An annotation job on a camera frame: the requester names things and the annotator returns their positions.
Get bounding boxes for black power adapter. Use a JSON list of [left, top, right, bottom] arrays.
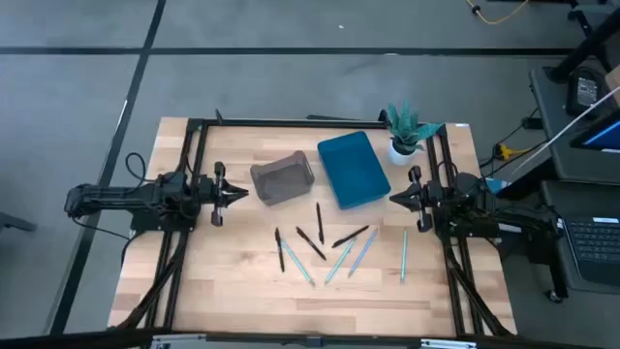
[[565, 67, 605, 117]]

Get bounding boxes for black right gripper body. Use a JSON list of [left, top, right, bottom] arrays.
[[408, 165, 440, 233]]

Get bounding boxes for brown cardboard box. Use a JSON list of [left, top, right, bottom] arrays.
[[604, 65, 620, 108]]

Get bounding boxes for grey translucent plastic bin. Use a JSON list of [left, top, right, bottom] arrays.
[[249, 149, 316, 207]]

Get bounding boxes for dark grey stand foot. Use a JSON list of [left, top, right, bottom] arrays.
[[0, 210, 38, 234]]

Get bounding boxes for grey equipment cart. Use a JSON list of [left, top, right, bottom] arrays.
[[526, 62, 620, 305]]

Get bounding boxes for yellow floor cable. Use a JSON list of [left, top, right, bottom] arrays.
[[464, 0, 530, 26]]

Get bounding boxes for blue plastic tray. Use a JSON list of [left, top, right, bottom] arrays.
[[317, 130, 392, 210]]

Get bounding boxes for teal pencil with eraser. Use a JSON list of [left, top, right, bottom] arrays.
[[399, 228, 409, 285], [324, 238, 357, 286], [280, 238, 317, 288], [347, 229, 380, 279]]

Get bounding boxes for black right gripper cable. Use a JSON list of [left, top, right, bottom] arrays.
[[435, 159, 460, 185]]

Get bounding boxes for green artificial plant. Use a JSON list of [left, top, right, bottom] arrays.
[[386, 100, 445, 156]]

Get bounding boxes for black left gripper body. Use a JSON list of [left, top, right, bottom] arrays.
[[193, 162, 229, 228]]

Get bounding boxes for tablet with blue screen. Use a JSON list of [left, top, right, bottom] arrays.
[[569, 110, 620, 155]]

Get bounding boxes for silver metal plate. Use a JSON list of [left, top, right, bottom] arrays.
[[418, 337, 479, 349], [150, 333, 208, 349]]

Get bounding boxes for black crossbar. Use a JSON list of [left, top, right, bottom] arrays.
[[0, 327, 620, 349]]

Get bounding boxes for white plant pot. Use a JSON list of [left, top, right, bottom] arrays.
[[387, 138, 419, 168]]

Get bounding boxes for black laptop keyboard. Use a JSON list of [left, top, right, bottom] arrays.
[[561, 215, 620, 287]]

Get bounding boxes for black stand bar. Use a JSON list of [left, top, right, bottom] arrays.
[[546, 0, 620, 83]]

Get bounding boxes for white cable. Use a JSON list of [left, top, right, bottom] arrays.
[[511, 85, 620, 175]]

